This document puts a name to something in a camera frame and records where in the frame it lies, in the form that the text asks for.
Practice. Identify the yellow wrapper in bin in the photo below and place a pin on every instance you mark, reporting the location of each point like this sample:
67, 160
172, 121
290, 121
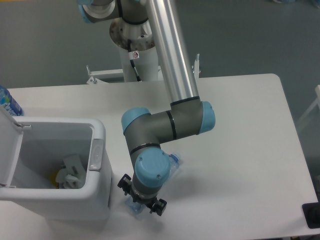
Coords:
52, 179

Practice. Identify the black device at table edge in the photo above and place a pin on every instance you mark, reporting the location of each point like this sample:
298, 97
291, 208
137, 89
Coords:
311, 213

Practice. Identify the white paper trash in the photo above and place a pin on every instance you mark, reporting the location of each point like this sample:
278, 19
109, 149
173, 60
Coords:
72, 174

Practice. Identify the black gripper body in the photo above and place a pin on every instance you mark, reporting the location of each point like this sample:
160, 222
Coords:
144, 194

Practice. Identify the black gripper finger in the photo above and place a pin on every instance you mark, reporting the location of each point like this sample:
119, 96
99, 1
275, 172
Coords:
125, 183
158, 206

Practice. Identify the white frame at right edge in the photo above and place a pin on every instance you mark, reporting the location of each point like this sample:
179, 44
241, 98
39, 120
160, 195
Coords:
310, 113

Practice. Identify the blue labelled bottle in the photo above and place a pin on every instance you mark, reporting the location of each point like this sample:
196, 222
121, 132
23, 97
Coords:
9, 103

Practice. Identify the white plastic trash can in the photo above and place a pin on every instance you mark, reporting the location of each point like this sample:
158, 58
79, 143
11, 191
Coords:
32, 148

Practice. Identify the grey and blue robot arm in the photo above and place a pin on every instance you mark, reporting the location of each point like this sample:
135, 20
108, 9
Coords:
166, 105

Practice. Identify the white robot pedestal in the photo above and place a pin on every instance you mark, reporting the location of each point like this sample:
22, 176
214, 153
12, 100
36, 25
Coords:
138, 55

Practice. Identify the clear plastic water bottle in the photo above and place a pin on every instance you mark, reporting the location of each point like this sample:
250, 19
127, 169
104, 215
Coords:
135, 209

